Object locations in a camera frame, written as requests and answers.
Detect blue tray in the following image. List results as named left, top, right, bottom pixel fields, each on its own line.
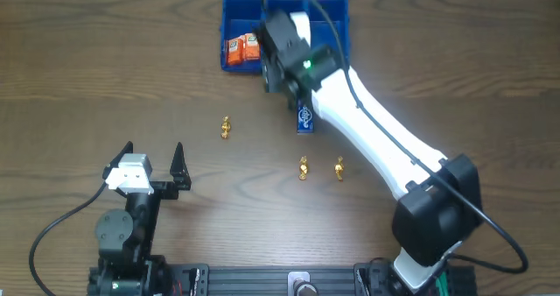
left=220, top=0, right=351, bottom=74

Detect mounting rail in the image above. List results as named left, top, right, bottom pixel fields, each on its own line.
left=87, top=264, right=476, bottom=296

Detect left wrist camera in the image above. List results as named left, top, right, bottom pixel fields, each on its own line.
left=104, top=152, right=155, bottom=196

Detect orange candy box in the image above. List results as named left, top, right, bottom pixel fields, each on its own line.
left=242, top=32, right=262, bottom=62
left=225, top=37, right=245, bottom=67

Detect blue candy pack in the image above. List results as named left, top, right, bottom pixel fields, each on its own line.
left=296, top=97, right=315, bottom=135

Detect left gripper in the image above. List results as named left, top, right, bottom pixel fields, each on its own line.
left=101, top=140, right=193, bottom=201

